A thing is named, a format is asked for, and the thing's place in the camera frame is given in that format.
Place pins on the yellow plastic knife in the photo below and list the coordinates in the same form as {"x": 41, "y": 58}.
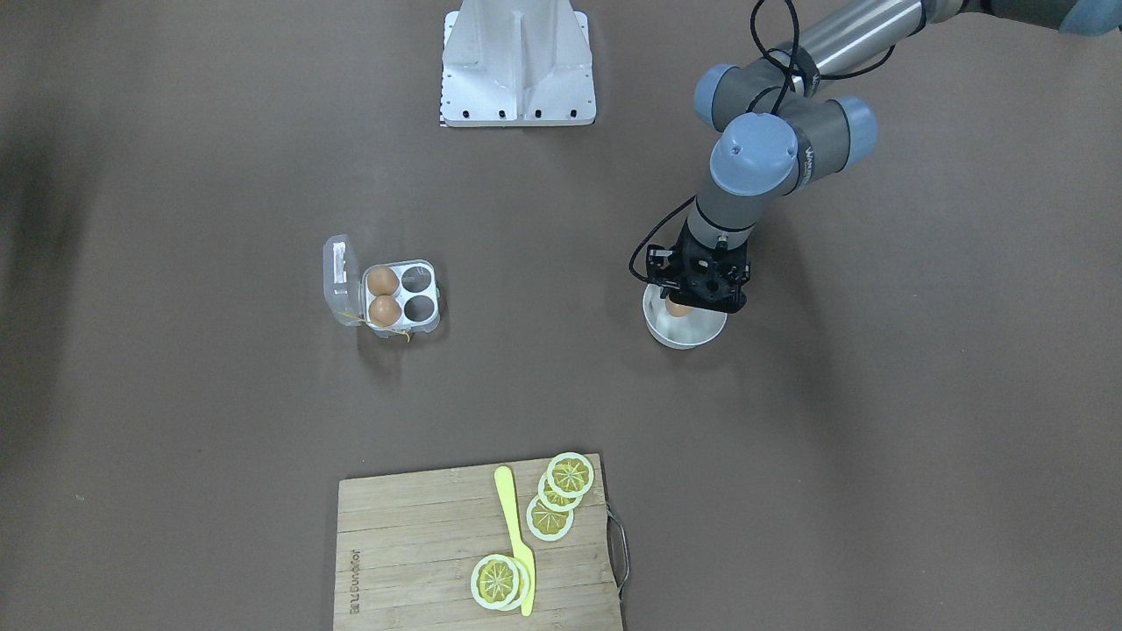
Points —
{"x": 505, "y": 487}

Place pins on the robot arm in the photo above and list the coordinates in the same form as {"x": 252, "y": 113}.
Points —
{"x": 776, "y": 138}

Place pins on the brown egg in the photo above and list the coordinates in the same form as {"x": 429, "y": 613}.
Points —
{"x": 382, "y": 280}
{"x": 384, "y": 311}
{"x": 676, "y": 310}

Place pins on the white bowl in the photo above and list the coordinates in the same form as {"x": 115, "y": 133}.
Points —
{"x": 698, "y": 328}

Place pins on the clear plastic egg box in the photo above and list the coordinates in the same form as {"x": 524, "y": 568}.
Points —
{"x": 344, "y": 287}

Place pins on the lemon slice back stack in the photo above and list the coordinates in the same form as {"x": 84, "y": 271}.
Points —
{"x": 570, "y": 475}

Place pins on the bamboo cutting board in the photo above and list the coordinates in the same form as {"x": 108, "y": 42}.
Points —
{"x": 407, "y": 544}

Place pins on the lemon slice single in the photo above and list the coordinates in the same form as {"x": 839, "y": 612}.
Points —
{"x": 500, "y": 583}

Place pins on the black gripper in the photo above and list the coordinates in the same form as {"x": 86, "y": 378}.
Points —
{"x": 659, "y": 266}

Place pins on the lemon slice middle stack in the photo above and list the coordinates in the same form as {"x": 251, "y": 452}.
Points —
{"x": 552, "y": 500}

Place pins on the yellow rubber band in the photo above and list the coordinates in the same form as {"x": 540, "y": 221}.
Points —
{"x": 352, "y": 319}

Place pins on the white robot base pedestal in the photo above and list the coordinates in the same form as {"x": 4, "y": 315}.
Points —
{"x": 516, "y": 64}

